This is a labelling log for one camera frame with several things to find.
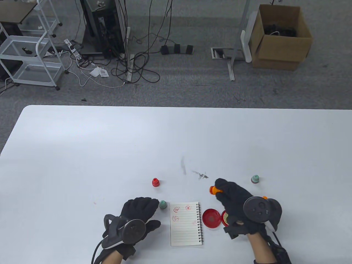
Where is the brown cardboard box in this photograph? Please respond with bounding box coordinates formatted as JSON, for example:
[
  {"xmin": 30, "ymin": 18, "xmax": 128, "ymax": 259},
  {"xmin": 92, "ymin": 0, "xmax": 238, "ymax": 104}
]
[{"xmin": 248, "ymin": 4, "xmax": 314, "ymax": 71}]

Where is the metal floor socket box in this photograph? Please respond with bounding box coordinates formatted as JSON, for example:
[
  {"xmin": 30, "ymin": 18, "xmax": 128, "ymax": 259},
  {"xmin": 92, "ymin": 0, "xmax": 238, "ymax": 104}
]
[{"xmin": 211, "ymin": 47, "xmax": 246, "ymax": 61}]

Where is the person's left hand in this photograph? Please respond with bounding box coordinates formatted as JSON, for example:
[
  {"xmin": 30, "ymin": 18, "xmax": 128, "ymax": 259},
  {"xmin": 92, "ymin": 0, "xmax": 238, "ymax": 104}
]
[{"xmin": 115, "ymin": 197, "xmax": 161, "ymax": 252}]

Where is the white rolling cart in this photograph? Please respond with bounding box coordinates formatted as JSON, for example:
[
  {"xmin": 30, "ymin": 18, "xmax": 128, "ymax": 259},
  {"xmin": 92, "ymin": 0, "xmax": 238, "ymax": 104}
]
[{"xmin": 0, "ymin": 0, "xmax": 70, "ymax": 91}]

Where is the brown wooden board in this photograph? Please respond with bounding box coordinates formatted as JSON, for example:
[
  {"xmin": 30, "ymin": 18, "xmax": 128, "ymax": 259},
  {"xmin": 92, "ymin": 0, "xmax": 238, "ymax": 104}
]
[{"xmin": 0, "ymin": 1, "xmax": 38, "ymax": 24}]

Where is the white cable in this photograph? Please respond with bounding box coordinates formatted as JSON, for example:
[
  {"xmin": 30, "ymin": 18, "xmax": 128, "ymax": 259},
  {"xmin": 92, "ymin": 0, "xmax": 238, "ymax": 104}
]
[{"xmin": 65, "ymin": 56, "xmax": 127, "ymax": 89}]

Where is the person's right hand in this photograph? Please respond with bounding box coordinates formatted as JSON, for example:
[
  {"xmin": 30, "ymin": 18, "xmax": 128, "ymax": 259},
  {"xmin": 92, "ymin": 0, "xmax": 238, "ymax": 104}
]
[{"xmin": 214, "ymin": 178, "xmax": 266, "ymax": 239}]

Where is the black computer tower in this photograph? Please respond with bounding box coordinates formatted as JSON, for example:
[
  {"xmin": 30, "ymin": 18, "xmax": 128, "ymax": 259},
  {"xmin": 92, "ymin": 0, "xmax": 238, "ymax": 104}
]
[{"xmin": 79, "ymin": 0, "xmax": 126, "ymax": 59}]

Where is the person's left forearm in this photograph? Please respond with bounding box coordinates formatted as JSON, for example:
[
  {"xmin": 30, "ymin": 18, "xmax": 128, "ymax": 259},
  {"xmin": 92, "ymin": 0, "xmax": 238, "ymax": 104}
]
[{"xmin": 106, "ymin": 252, "xmax": 124, "ymax": 264}]

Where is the metal desk leg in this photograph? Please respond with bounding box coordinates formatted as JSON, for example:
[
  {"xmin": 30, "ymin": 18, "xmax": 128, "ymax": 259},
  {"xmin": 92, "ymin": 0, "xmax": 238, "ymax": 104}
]
[
  {"xmin": 226, "ymin": 0, "xmax": 252, "ymax": 81},
  {"xmin": 125, "ymin": 27, "xmax": 136, "ymax": 83}
]

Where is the white power strip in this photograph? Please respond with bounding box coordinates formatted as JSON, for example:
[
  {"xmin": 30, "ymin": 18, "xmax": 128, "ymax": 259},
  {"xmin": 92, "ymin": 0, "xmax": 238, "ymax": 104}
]
[{"xmin": 64, "ymin": 38, "xmax": 83, "ymax": 61}]

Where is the black cable bundle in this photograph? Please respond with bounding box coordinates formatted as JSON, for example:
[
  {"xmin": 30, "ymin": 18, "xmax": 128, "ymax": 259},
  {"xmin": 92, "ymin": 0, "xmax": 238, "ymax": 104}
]
[{"xmin": 111, "ymin": 0, "xmax": 176, "ymax": 83}]

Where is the white lined spiral notebook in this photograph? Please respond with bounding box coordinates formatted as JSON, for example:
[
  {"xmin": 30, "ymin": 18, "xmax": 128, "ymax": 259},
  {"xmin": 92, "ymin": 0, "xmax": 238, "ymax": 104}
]
[{"xmin": 169, "ymin": 202, "xmax": 204, "ymax": 247}]

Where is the tangle of black cables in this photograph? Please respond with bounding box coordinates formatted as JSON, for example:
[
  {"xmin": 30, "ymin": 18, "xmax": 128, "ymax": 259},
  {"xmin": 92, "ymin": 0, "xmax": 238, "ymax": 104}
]
[{"xmin": 263, "ymin": 24, "xmax": 298, "ymax": 38}]

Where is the white plastic panel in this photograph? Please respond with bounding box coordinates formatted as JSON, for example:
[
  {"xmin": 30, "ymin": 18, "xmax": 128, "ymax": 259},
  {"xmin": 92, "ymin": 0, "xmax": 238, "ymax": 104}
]
[{"xmin": 241, "ymin": 11, "xmax": 259, "ymax": 64}]

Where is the red ink pad lid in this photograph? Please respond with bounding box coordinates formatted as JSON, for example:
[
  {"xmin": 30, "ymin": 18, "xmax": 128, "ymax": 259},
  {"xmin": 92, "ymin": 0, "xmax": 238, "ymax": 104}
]
[{"xmin": 202, "ymin": 208, "xmax": 222, "ymax": 229}]

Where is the person's right forearm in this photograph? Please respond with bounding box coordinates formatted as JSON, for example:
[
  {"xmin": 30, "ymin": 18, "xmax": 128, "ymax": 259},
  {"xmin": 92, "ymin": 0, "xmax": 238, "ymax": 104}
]
[{"xmin": 247, "ymin": 232, "xmax": 277, "ymax": 263}]

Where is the grey power strip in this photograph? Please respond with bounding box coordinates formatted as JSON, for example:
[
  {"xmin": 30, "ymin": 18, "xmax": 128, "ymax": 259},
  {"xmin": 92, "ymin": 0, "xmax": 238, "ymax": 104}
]
[{"xmin": 161, "ymin": 45, "xmax": 196, "ymax": 55}]

